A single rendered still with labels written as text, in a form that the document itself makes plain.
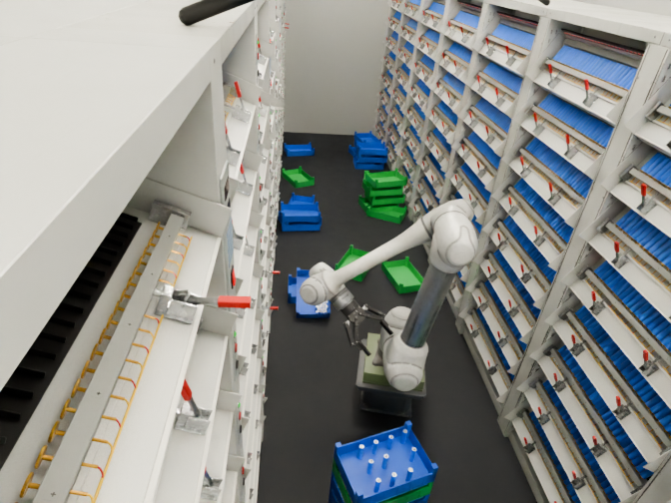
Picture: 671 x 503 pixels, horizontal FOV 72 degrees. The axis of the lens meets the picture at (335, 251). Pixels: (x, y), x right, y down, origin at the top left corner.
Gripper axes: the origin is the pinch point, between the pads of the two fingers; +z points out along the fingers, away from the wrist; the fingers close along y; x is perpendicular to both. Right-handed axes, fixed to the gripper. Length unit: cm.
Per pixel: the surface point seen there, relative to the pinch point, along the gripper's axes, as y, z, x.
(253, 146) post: -17, -71, -67
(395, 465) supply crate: -30.0, 34.4, -10.4
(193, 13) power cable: -40, -64, -127
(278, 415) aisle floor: -43, -3, 49
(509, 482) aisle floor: 9, 82, 14
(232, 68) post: -15, -85, -83
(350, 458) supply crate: -39.9, 22.5, -6.2
